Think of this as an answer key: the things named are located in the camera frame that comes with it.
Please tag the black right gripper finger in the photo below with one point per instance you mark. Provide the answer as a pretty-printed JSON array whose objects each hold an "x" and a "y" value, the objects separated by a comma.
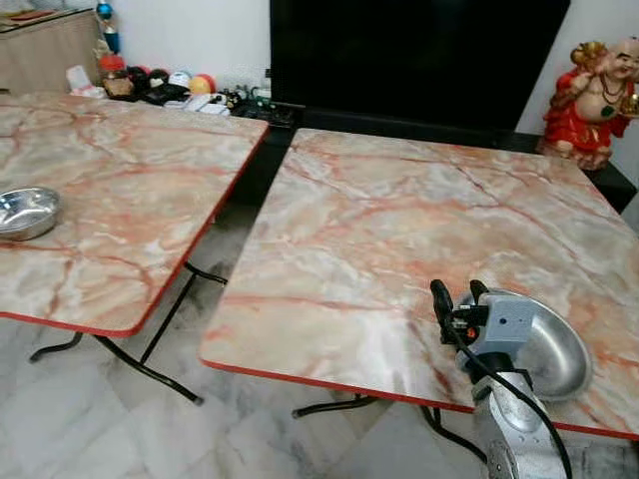
[
  {"x": 440, "y": 299},
  {"x": 479, "y": 290}
]

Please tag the shallow steel dish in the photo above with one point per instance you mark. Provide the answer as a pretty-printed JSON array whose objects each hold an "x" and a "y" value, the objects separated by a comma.
[{"x": 561, "y": 351}]

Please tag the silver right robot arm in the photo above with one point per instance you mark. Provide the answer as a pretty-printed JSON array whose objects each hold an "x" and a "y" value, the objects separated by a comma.
[{"x": 519, "y": 424}]

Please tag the marble pattern folding table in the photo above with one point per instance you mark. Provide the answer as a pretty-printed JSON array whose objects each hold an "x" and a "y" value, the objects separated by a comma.
[
  {"x": 399, "y": 249},
  {"x": 120, "y": 200}
]

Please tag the red laughing buddha statue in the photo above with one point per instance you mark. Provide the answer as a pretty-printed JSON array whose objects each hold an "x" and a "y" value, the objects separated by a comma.
[{"x": 589, "y": 110}]

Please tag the black television screen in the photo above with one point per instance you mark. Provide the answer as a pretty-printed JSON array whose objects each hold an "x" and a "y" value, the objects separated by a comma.
[{"x": 419, "y": 60}]

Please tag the flat white box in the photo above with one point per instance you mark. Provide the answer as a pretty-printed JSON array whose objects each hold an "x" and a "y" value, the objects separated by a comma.
[{"x": 207, "y": 102}]

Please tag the orange ball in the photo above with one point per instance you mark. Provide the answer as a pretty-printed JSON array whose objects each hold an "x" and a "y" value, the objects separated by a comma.
[{"x": 202, "y": 84}]

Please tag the black pouch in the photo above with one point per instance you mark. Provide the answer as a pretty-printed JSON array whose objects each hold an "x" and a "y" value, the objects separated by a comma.
[{"x": 160, "y": 92}]

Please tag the red lidded jar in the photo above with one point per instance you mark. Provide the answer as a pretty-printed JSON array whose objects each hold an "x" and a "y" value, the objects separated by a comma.
[{"x": 117, "y": 78}]

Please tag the small steel bowl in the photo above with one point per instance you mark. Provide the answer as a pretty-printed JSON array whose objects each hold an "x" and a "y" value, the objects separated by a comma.
[{"x": 28, "y": 212}]

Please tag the white tissue pack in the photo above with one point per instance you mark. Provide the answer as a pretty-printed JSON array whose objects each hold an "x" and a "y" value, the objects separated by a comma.
[{"x": 80, "y": 80}]

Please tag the blue glass ornament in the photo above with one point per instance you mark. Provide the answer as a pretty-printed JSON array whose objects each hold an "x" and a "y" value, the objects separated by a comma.
[{"x": 108, "y": 30}]

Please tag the light wooden cabinet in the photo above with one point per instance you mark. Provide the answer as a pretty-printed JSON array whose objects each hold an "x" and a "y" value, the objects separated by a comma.
[{"x": 45, "y": 50}]

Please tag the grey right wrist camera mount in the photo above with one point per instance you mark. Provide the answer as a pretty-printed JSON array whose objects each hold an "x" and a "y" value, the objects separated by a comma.
[{"x": 507, "y": 324}]

